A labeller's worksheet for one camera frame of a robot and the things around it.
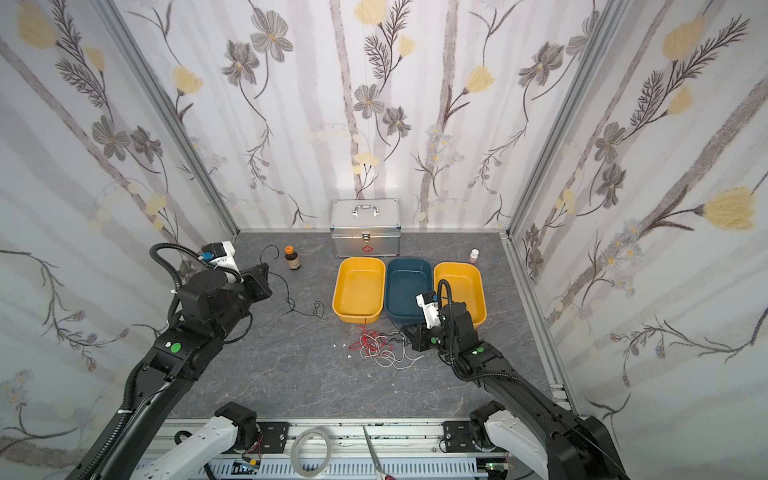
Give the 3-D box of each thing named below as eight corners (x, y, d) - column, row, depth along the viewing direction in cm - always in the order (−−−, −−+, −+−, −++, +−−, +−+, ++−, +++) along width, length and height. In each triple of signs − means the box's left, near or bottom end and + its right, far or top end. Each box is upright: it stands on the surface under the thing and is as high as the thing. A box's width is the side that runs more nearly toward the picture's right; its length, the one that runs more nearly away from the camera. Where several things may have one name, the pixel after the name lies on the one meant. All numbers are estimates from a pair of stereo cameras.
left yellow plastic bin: (331, 326, 96) (328, 316, 91) (340, 267, 111) (337, 257, 106) (384, 326, 96) (384, 317, 91) (385, 268, 112) (385, 257, 107)
